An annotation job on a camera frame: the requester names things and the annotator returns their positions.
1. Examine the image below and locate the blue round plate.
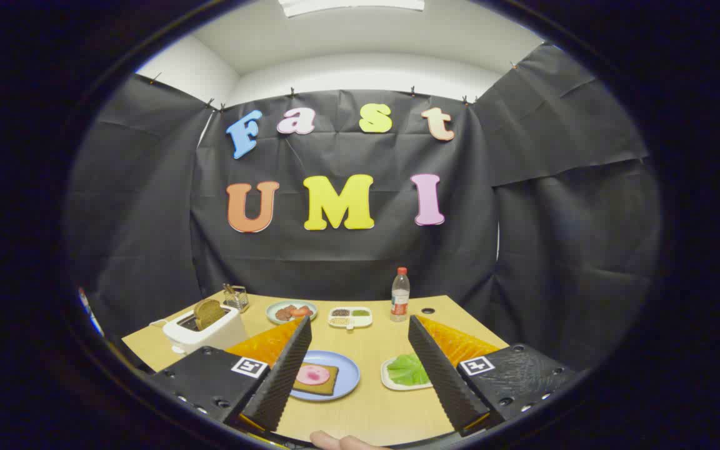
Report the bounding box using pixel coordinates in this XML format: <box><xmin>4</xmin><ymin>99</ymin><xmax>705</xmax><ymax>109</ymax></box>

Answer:
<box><xmin>289</xmin><ymin>350</ymin><xmax>361</xmax><ymax>402</ymax></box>

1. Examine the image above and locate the clear utensil holder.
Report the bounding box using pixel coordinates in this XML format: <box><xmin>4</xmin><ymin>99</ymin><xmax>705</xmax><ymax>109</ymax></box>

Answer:
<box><xmin>222</xmin><ymin>284</ymin><xmax>250</xmax><ymax>313</ymax></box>

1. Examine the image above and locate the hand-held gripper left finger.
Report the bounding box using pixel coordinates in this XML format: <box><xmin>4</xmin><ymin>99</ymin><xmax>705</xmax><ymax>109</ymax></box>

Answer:
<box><xmin>146</xmin><ymin>314</ymin><xmax>313</xmax><ymax>435</ymax></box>

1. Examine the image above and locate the ceiling light panel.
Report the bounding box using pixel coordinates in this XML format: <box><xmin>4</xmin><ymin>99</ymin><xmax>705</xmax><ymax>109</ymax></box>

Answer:
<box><xmin>277</xmin><ymin>0</ymin><xmax>426</xmax><ymax>18</ymax></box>

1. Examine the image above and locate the white square plate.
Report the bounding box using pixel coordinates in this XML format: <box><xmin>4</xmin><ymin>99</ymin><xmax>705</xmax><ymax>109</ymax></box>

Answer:
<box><xmin>381</xmin><ymin>354</ymin><xmax>434</xmax><ymax>392</ymax></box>

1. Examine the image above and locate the black backdrop cloth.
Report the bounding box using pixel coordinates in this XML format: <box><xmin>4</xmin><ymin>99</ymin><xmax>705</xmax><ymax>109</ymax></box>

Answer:
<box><xmin>63</xmin><ymin>44</ymin><xmax>664</xmax><ymax>376</ymax></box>

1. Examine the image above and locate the red white blue object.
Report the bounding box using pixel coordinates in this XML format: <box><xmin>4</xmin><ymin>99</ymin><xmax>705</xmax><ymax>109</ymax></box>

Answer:
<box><xmin>77</xmin><ymin>286</ymin><xmax>106</xmax><ymax>338</ymax></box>

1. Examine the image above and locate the green lettuce leaf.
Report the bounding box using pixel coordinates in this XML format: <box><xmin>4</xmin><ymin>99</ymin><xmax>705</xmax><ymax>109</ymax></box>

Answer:
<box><xmin>386</xmin><ymin>354</ymin><xmax>431</xmax><ymax>386</ymax></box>

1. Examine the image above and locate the pink ham slice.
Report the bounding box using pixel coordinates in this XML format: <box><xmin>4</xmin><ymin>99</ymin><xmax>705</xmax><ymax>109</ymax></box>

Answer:
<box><xmin>296</xmin><ymin>365</ymin><xmax>331</xmax><ymax>386</ymax></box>

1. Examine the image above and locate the white divided tray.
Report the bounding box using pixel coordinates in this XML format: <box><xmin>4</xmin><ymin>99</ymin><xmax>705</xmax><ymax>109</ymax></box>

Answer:
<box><xmin>327</xmin><ymin>306</ymin><xmax>373</xmax><ymax>330</ymax></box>

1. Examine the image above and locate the bread slice under ham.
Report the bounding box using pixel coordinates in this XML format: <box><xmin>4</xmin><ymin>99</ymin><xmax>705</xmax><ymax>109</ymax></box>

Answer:
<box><xmin>291</xmin><ymin>361</ymin><xmax>339</xmax><ymax>397</ymax></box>

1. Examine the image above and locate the pale green round plate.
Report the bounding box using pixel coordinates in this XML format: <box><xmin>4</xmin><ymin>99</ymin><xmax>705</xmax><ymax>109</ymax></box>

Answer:
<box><xmin>266</xmin><ymin>300</ymin><xmax>318</xmax><ymax>326</ymax></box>

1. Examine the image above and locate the brown toast slice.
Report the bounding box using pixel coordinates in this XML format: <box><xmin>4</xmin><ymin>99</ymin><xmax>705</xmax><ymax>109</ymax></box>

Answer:
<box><xmin>194</xmin><ymin>299</ymin><xmax>227</xmax><ymax>331</ymax></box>

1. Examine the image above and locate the clear bottle with red cap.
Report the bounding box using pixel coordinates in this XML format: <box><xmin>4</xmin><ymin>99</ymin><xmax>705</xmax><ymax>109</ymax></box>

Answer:
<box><xmin>390</xmin><ymin>267</ymin><xmax>411</xmax><ymax>323</ymax></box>

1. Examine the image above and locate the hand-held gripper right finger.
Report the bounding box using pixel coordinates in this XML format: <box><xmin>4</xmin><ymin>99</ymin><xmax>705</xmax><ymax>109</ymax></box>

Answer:
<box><xmin>407</xmin><ymin>314</ymin><xmax>578</xmax><ymax>437</ymax></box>

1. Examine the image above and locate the white toaster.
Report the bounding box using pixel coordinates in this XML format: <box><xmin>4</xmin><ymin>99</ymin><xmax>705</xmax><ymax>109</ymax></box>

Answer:
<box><xmin>162</xmin><ymin>302</ymin><xmax>248</xmax><ymax>356</ymax></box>

